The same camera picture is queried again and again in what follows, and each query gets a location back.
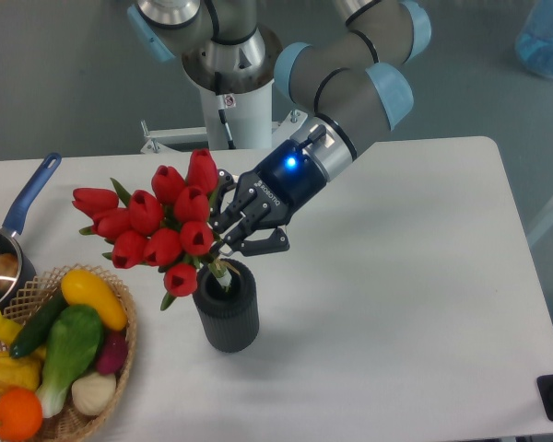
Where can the dark green cucumber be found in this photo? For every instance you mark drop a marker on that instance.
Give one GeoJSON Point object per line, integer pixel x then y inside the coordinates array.
{"type": "Point", "coordinates": [35, 332]}

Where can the white garlic bulb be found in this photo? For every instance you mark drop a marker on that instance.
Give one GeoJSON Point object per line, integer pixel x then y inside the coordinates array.
{"type": "Point", "coordinates": [92, 393]}

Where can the browned bread in pan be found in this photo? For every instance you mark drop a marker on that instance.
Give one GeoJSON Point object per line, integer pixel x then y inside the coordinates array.
{"type": "Point", "coordinates": [8, 271]}

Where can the yellow gourd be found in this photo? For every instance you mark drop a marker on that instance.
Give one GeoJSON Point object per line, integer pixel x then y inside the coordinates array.
{"type": "Point", "coordinates": [22, 372]}

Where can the blue handled saucepan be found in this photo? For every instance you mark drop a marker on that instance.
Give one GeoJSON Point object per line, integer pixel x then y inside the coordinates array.
{"type": "Point", "coordinates": [14, 222]}

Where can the purple red onion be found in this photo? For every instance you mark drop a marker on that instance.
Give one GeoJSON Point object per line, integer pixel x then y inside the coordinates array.
{"type": "Point", "coordinates": [112, 354]}

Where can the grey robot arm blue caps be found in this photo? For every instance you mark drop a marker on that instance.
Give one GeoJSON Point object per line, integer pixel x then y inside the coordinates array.
{"type": "Point", "coordinates": [315, 110]}

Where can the green bok choy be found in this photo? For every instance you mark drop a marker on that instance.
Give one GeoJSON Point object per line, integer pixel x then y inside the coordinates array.
{"type": "Point", "coordinates": [72, 344]}

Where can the small yellow pepper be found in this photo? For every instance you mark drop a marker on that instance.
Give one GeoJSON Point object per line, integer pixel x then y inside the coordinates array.
{"type": "Point", "coordinates": [9, 329]}

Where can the yellow squash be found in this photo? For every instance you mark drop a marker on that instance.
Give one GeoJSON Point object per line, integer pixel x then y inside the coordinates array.
{"type": "Point", "coordinates": [80, 286]}

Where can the woven wicker basket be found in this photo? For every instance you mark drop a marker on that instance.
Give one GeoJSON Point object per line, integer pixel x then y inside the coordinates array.
{"type": "Point", "coordinates": [70, 424]}

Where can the white metal base frame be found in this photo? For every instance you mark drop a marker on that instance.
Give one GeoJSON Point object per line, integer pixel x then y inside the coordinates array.
{"type": "Point", "coordinates": [159, 141]}

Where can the dark grey ribbed vase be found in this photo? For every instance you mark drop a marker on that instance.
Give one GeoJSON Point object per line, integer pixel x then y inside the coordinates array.
{"type": "Point", "coordinates": [230, 319]}

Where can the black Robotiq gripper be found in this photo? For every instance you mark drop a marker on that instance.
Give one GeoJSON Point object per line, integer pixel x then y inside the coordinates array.
{"type": "Point", "coordinates": [264, 197]}

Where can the red tulip bouquet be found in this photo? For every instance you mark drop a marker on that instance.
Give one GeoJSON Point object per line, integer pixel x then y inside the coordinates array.
{"type": "Point", "coordinates": [167, 227]}

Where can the blue translucent plastic bag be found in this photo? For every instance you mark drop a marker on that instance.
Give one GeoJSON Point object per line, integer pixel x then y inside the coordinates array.
{"type": "Point", "coordinates": [534, 44]}

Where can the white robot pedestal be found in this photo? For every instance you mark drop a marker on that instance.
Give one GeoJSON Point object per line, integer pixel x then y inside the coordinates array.
{"type": "Point", "coordinates": [235, 87]}

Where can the orange fruit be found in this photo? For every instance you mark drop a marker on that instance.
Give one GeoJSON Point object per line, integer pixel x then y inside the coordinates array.
{"type": "Point", "coordinates": [20, 415]}

